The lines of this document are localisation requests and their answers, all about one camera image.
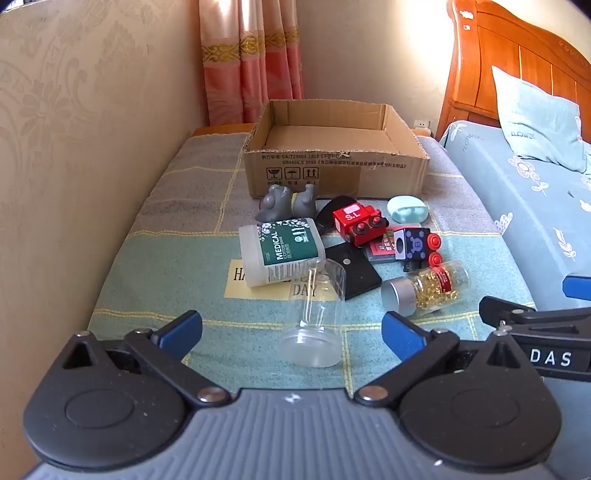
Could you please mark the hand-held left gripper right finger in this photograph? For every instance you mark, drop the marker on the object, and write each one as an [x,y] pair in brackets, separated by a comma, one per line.
[401,334]

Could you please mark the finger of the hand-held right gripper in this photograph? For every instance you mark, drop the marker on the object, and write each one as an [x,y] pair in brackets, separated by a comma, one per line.
[578,287]
[531,316]

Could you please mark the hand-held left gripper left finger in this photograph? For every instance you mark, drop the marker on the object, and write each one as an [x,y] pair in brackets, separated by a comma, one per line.
[182,330]

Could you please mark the glass jar of gold pins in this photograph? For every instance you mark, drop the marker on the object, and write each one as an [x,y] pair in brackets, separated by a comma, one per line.
[401,295]

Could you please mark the clear plastic jar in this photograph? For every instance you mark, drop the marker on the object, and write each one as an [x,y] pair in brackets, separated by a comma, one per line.
[314,341]

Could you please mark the black toy train car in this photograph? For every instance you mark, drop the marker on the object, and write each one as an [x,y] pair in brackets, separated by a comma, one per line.
[415,244]

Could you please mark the light blue earbud case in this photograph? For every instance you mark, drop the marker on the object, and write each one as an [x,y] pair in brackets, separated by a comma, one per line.
[406,210]

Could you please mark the white bottle with green label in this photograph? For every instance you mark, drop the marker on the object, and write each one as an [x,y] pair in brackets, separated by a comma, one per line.
[281,249]

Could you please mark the brown cardboard box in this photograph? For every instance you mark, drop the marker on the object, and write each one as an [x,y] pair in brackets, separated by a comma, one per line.
[341,170]

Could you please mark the black square plate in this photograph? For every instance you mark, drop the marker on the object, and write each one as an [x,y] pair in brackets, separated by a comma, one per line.
[355,274]

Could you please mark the red card packet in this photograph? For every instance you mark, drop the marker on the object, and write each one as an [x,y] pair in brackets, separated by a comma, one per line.
[381,249]

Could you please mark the plaid table cloth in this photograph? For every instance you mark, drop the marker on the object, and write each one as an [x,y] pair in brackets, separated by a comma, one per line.
[184,221]

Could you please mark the red toy train car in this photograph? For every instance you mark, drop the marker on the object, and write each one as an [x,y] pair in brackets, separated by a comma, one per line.
[355,217]

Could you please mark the light blue pillow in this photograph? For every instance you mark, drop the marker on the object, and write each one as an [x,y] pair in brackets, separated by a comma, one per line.
[535,120]

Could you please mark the wooden bed headboard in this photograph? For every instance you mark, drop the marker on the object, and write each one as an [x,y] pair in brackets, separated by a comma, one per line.
[508,41]

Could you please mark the pink curtain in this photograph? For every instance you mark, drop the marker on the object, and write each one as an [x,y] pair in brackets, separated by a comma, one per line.
[249,69]

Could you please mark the white wall socket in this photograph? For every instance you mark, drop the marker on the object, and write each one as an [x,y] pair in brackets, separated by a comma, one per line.
[422,126]

